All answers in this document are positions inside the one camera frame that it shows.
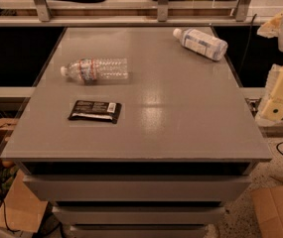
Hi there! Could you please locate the grey drawer cabinet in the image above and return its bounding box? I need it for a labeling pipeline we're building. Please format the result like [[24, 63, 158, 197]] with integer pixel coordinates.
[[21, 162, 258, 238]]

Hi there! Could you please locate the cardboard box left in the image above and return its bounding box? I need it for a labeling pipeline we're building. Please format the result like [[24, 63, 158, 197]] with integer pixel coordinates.
[[0, 118, 48, 238]]

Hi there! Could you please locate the black snack bar wrapper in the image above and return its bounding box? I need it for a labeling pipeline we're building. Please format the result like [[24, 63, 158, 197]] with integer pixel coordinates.
[[69, 100, 122, 124]]

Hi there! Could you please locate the blue label plastic bottle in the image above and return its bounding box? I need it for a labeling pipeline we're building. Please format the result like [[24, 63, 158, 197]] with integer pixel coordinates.
[[173, 28, 228, 61]]

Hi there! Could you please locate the cardboard box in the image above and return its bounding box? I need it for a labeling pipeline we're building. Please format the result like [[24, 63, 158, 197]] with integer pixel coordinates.
[[0, 118, 48, 238], [251, 185, 283, 238]]

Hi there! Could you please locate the clear crushed water bottle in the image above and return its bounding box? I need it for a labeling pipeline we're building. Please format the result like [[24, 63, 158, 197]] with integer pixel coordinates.
[[61, 59, 129, 83]]

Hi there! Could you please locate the cardboard box right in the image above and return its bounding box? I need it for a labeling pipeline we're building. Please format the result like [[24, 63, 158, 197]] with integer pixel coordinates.
[[251, 185, 283, 238]]

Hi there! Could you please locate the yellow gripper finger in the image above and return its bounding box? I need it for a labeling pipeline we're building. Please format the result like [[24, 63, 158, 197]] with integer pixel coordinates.
[[257, 12, 283, 38], [257, 64, 283, 121]]

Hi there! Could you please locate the metal shelf rail frame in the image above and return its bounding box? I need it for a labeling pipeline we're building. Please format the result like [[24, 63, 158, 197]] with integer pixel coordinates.
[[0, 0, 283, 28]]

